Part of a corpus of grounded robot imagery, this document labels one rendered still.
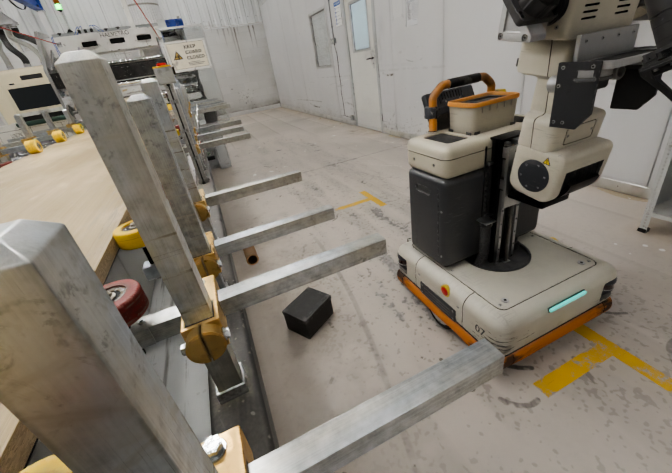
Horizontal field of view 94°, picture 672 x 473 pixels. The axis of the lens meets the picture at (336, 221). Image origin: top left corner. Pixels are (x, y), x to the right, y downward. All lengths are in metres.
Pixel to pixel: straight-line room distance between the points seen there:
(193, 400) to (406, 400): 0.45
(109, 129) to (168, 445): 0.28
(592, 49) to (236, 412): 1.11
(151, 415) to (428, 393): 0.27
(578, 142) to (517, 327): 0.62
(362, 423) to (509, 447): 0.98
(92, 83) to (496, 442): 1.31
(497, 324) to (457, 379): 0.86
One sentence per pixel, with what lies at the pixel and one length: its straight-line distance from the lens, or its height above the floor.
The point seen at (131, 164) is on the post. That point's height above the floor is 1.07.
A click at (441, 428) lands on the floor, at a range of 1.31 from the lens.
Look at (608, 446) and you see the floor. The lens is 1.41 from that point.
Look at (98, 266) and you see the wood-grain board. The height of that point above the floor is 0.90.
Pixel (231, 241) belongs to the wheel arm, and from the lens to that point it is 0.74.
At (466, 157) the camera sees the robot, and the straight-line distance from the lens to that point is 1.24.
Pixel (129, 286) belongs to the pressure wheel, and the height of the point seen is 0.91.
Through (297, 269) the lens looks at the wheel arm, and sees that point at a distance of 0.52.
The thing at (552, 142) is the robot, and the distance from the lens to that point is 1.12.
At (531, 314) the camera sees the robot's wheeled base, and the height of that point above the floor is 0.26.
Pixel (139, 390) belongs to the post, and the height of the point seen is 1.01.
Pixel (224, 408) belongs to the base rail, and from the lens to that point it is 0.58.
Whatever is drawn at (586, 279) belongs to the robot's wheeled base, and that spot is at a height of 0.27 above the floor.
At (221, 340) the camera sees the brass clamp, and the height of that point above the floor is 0.84.
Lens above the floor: 1.14
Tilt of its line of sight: 27 degrees down
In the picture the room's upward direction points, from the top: 10 degrees counter-clockwise
